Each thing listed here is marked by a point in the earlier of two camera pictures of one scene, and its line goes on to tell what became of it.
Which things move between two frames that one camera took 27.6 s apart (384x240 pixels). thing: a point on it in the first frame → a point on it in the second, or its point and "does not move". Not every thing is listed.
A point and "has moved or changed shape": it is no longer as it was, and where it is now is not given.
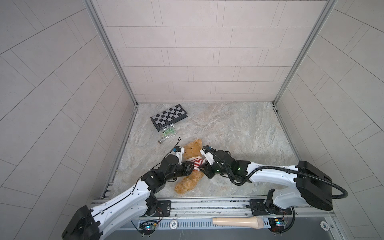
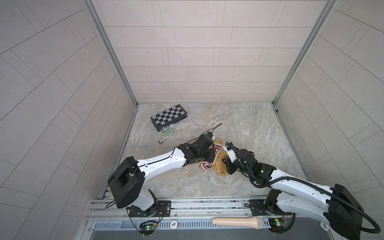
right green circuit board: x=276 y=224 does not move
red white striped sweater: x=197 y=161 has moved or changed shape
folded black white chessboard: x=169 y=116 does not move
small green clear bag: x=168 y=130 does not move
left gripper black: x=184 y=167 → x=211 y=156
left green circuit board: x=148 y=227 does not move
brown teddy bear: x=193 y=149 has moved or changed shape
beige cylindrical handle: x=256 y=222 does not move
